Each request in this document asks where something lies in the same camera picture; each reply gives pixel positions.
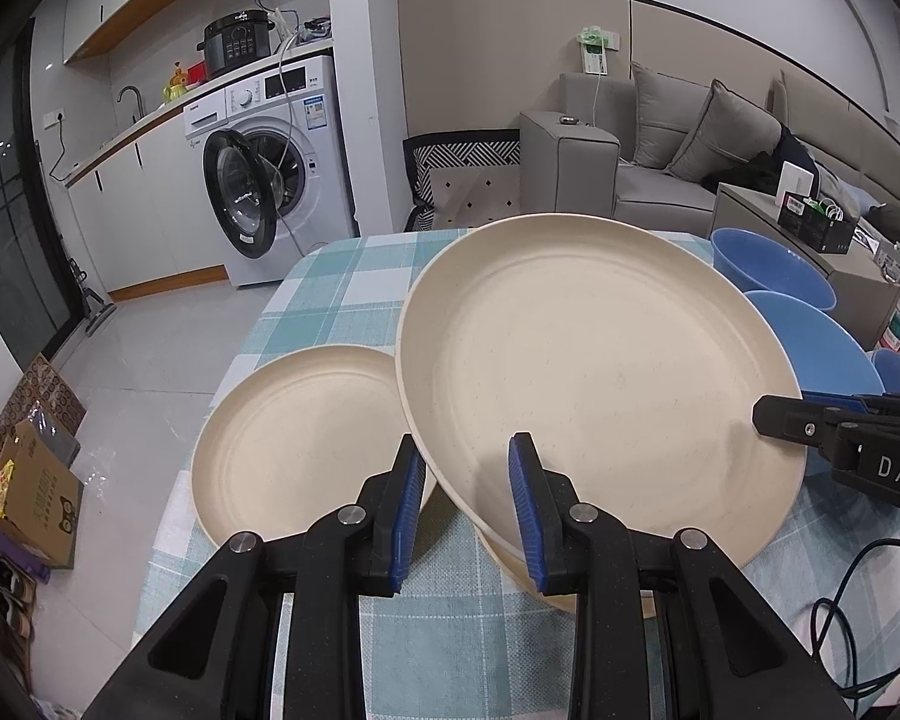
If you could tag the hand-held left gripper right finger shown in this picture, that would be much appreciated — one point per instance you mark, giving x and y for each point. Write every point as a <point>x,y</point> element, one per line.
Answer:
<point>529,517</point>

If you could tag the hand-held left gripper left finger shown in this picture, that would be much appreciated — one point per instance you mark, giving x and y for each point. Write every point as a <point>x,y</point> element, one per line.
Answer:
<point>412,517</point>

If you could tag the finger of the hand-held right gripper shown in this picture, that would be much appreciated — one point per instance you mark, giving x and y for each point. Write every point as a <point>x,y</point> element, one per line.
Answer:
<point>844,402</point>
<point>791,424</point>

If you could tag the large cream plate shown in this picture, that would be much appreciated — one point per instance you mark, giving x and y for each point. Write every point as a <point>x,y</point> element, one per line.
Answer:
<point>607,390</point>

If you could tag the black open box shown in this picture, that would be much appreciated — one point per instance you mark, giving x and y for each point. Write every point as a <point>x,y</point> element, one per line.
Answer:
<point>814,229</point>

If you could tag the grey blanket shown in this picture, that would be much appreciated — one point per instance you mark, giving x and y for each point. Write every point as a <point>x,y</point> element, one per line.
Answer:
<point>870,199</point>

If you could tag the grey side cabinet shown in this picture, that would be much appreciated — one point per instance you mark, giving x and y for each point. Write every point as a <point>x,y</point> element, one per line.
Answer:
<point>750,214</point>

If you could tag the teal checked tablecloth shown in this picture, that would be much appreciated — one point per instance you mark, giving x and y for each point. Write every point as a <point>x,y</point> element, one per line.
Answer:
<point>330,292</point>

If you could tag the dark jacket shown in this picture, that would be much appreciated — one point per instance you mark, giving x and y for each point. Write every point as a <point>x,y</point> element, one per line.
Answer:
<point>754,169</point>

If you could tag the grey cushion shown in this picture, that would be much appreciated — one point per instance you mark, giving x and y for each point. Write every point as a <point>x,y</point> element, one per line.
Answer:
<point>664,116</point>
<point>720,135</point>

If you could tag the black-bordered diamond-print rug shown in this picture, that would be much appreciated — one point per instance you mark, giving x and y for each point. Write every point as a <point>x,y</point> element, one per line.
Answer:
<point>472,187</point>

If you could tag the grey sofa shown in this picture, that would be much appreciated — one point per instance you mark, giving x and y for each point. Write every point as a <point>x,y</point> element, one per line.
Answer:
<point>570,165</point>

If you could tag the white washing machine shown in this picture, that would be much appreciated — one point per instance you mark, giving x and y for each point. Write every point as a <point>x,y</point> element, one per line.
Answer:
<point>322,187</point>

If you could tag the brown cardboard box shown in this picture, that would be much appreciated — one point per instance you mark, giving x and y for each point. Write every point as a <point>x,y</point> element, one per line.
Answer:
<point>37,502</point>

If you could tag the floor mop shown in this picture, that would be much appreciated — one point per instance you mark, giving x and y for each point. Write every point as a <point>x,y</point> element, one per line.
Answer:
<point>94,307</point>

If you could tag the brown patterned cardboard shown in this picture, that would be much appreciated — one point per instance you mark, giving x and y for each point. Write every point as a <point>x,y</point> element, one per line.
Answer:
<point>45,397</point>

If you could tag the white kitchen counter cabinet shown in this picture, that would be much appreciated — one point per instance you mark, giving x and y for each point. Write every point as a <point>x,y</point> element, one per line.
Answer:
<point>157,195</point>

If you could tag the purple flat board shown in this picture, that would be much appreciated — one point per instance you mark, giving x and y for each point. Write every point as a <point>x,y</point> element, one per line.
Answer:
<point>0,540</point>

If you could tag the yellow-green teapot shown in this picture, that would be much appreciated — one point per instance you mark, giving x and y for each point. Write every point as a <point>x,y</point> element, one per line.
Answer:
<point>175,86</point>

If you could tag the red box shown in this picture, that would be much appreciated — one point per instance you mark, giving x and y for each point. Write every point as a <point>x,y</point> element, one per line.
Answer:
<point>197,75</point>

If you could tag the dark glass door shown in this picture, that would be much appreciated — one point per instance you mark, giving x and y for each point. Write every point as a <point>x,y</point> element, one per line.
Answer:
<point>7,225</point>

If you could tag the kitchen faucet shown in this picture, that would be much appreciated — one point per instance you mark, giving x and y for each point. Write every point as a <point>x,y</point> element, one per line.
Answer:
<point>131,99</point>

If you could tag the black pressure cooker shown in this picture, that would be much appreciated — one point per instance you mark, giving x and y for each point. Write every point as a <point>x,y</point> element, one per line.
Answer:
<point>236,41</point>

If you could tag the white wall socket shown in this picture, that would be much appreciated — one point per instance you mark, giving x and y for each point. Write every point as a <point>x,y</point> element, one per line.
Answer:
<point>52,118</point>

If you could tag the white wall cabinet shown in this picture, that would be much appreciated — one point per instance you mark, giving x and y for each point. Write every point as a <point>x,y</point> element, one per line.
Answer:
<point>120,7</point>

